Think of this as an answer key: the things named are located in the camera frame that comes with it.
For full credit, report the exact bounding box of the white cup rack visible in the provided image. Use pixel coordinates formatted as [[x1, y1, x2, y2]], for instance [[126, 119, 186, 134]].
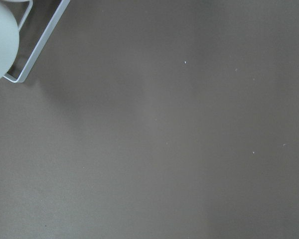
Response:
[[3, 0, 70, 83]]

